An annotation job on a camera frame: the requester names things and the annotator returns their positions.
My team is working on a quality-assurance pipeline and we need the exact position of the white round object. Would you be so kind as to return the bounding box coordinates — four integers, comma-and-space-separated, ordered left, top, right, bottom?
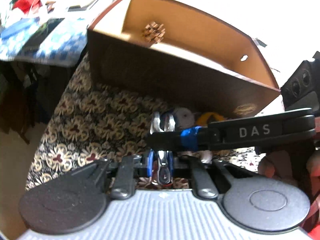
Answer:
172, 107, 195, 130

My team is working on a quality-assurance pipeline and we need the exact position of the black smartphone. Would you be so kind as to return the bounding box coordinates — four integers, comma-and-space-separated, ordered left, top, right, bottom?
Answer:
22, 18, 64, 51

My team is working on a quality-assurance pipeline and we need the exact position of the blue checkered cloth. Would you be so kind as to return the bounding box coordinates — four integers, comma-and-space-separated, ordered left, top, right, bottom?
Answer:
1, 18, 88, 68

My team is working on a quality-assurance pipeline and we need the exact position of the brown pine cone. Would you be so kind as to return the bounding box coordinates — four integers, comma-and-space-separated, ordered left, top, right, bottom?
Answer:
142, 21, 165, 44

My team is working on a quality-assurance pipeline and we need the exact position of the brown cardboard box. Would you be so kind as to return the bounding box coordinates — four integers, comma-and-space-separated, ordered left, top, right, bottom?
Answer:
87, 0, 280, 118

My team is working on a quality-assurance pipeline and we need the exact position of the floral patterned tablecloth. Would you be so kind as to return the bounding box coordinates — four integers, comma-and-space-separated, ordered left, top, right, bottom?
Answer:
24, 52, 261, 192

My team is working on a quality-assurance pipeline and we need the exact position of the yellow round object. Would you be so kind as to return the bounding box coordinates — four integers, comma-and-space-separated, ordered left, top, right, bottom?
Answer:
195, 112, 225, 126

